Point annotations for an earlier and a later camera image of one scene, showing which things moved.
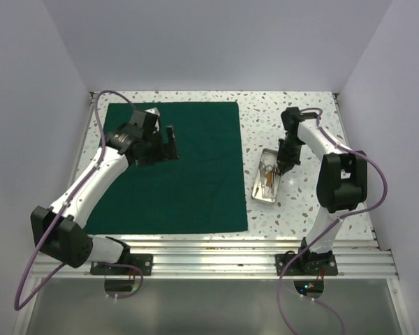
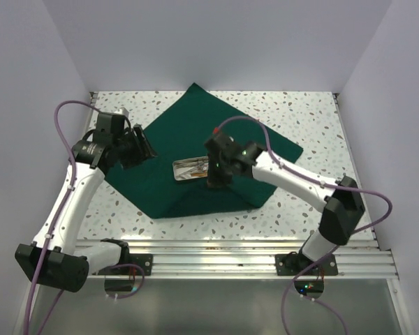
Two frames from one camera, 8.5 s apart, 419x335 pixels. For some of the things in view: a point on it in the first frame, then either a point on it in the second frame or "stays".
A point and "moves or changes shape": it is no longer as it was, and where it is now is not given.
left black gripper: x=158 y=156 to x=140 y=154
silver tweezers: x=260 y=186 to x=197 y=172
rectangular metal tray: x=267 y=179 to x=190 y=168
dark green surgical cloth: x=202 y=191 moves or changes shape
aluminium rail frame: x=357 y=258 stays
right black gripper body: x=289 y=150 to x=218 y=175
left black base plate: x=145 y=262 stays
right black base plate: x=307 y=264 stays
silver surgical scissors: x=268 y=167 moves or changes shape
